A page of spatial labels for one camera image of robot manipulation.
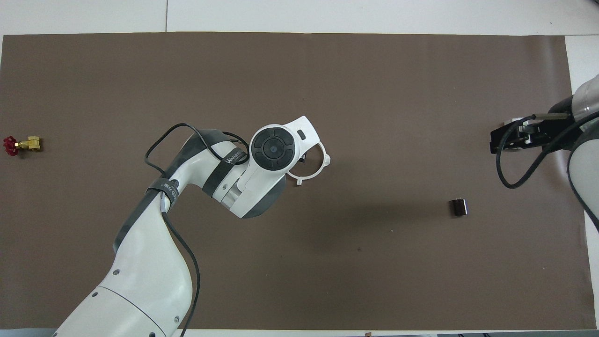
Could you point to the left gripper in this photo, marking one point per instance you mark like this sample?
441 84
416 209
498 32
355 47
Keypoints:
306 128

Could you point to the small dark brown block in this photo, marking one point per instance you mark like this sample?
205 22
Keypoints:
459 207

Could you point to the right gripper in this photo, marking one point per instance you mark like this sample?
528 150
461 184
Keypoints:
564 114

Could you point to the white circuit breaker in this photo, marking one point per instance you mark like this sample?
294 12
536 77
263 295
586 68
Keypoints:
528 132

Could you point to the brown table mat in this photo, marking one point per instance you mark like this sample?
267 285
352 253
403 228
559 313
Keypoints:
374 70

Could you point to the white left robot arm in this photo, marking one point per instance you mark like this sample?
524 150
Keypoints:
145 281

